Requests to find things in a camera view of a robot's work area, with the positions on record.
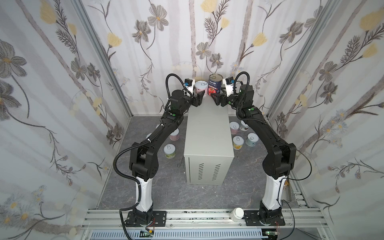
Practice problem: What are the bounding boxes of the pink white can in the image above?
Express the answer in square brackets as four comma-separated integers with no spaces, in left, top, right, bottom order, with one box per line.
[194,81,209,97]

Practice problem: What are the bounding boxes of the blue red tomato can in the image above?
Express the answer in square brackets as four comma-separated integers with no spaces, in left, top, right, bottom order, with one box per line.
[208,74,223,95]

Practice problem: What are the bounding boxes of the yellow label can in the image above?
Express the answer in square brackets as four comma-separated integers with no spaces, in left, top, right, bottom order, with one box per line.
[233,136,245,150]

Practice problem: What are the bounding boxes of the green label can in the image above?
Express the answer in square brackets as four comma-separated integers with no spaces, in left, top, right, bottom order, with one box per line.
[164,144,176,159]

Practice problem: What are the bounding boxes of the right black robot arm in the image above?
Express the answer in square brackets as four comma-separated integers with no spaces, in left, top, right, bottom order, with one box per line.
[211,72,298,226]

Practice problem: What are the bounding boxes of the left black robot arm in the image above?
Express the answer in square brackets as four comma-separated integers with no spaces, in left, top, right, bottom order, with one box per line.
[113,74,204,228]

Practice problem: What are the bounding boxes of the pink can right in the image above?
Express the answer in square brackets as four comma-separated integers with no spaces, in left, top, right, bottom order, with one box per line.
[230,122,240,135]

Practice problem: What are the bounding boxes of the white dark can right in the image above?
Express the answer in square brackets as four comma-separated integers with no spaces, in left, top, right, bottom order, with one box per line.
[240,121,249,132]

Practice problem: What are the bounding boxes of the pink label can left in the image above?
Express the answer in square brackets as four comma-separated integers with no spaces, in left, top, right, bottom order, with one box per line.
[169,129,180,141]

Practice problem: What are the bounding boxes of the teal can right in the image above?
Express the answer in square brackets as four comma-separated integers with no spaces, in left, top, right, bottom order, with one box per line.
[246,133,259,147]

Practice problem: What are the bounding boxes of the grey metal cabinet box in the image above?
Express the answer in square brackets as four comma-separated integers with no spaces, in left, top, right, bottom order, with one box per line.
[184,96,234,185]

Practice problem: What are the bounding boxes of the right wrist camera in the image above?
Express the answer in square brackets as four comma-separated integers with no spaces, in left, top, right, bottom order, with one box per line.
[223,77,234,97]

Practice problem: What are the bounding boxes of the white cable duct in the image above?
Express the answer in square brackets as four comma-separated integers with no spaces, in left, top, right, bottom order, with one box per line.
[89,229,269,240]

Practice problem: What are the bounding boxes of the aluminium rail frame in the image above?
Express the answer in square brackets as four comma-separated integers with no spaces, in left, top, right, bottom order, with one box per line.
[79,208,334,240]

